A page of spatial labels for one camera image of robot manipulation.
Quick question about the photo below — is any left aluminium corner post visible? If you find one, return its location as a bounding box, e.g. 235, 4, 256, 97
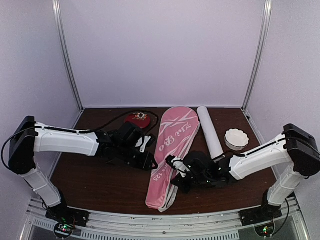
52, 0, 84, 112

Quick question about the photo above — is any aluminium corner post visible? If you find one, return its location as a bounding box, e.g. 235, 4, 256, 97
52, 0, 84, 112
241, 0, 273, 112

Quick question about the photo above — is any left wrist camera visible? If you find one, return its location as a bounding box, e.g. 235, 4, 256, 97
135, 134, 156, 153

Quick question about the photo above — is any right aluminium corner post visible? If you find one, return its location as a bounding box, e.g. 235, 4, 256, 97
241, 0, 273, 112

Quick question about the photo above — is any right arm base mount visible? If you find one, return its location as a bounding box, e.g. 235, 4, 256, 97
239, 197, 282, 239

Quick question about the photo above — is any red floral dish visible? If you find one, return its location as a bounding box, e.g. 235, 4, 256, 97
124, 112, 151, 129

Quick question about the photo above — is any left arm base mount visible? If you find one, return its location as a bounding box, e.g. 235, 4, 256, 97
45, 191, 90, 240

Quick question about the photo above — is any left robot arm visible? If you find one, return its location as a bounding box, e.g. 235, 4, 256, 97
3, 116, 158, 222

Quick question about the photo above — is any white shuttlecock tube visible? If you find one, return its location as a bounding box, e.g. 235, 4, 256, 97
197, 106, 224, 159

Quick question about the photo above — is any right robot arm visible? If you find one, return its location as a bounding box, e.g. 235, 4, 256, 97
166, 123, 320, 221

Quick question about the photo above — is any front aluminium rail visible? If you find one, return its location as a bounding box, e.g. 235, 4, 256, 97
19, 197, 310, 240

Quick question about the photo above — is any white scalloped bowl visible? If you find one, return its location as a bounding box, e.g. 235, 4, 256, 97
224, 128, 250, 151

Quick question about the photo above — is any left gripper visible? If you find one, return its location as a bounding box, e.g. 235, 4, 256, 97
117, 143, 159, 172

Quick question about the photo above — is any pink racket bag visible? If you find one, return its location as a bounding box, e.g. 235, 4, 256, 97
145, 106, 201, 213

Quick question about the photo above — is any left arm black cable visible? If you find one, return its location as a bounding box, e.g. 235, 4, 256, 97
1, 111, 161, 173

